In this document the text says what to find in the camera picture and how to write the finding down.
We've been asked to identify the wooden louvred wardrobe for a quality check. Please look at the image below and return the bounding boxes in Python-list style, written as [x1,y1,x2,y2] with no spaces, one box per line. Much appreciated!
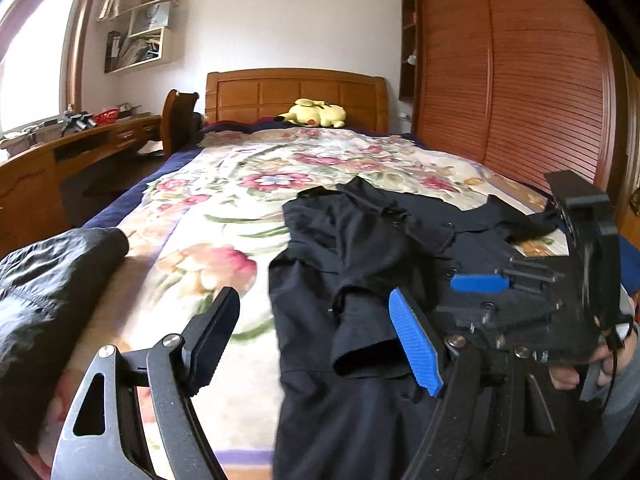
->
[414,0,622,197]

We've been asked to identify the white wall shelf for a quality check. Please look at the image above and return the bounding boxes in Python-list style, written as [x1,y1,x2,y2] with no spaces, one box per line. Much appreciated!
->
[96,0,182,76]

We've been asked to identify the wooden desk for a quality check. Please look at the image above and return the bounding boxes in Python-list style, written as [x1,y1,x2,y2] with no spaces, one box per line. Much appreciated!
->
[0,112,167,257]

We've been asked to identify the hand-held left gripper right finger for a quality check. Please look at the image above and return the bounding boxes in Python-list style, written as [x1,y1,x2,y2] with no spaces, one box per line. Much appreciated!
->
[388,287,558,480]

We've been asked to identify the wooden chair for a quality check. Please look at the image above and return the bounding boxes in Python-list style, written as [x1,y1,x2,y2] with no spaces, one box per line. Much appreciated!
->
[159,88,207,157]

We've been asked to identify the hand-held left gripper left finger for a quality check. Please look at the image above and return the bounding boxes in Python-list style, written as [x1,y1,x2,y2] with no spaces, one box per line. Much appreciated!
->
[50,287,242,480]

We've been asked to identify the window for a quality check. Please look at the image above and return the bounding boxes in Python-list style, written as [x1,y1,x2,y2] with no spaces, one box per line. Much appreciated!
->
[0,0,85,135]

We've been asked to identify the floral blanket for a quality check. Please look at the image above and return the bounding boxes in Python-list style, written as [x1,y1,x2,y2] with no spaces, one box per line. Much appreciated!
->
[39,127,572,480]

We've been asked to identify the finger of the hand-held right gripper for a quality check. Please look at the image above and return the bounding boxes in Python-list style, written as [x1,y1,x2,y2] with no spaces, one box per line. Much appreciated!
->
[434,299,567,361]
[449,256,559,297]

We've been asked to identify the black folded jacket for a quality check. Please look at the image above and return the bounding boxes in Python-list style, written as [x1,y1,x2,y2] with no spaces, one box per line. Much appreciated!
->
[0,227,131,457]

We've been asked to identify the navy blue bed sheet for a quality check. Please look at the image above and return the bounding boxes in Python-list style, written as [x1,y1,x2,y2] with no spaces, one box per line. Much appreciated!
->
[81,119,432,233]

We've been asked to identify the wooden open shelf unit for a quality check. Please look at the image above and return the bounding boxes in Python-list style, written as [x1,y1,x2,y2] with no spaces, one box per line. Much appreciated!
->
[398,0,419,102]

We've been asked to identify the person's right hand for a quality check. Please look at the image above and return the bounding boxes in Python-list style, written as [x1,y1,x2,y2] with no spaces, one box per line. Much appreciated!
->
[549,342,632,392]

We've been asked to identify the wooden bed headboard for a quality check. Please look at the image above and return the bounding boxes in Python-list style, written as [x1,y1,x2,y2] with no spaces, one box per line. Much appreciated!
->
[204,68,390,134]

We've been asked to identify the black gadget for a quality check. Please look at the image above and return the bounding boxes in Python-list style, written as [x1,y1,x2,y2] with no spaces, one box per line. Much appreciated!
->
[60,111,97,136]

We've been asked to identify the dark navy coat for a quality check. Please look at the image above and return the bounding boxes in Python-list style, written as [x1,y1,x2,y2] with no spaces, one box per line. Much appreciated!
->
[267,177,562,480]

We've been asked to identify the yellow plush toy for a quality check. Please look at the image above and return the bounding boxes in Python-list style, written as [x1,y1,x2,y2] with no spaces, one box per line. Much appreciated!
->
[273,98,348,129]

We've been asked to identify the dark red pillow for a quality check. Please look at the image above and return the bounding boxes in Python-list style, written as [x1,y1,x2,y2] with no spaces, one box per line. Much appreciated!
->
[202,119,301,134]

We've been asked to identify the person's grey trousers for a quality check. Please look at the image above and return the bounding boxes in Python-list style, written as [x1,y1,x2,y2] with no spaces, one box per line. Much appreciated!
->
[599,362,640,463]

